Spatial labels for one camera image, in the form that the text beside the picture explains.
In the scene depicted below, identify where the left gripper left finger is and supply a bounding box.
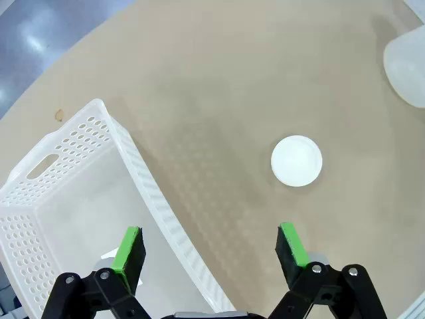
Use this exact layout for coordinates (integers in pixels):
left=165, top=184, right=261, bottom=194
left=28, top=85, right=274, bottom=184
left=41, top=225, right=149, bottom=319

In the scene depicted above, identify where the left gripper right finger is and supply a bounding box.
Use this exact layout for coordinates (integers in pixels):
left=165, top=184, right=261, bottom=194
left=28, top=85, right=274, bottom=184
left=268, top=221, right=388, bottom=319

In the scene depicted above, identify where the white round flask cap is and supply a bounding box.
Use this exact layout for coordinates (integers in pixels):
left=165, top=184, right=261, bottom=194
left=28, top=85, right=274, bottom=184
left=270, top=134, right=323, bottom=188

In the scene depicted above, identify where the translucent conical flask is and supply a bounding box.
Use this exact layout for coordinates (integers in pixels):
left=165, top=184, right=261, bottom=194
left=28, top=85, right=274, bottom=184
left=382, top=25, right=425, bottom=109

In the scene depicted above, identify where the white perforated plastic basket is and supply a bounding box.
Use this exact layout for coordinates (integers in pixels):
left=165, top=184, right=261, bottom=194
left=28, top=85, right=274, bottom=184
left=0, top=98, right=238, bottom=319

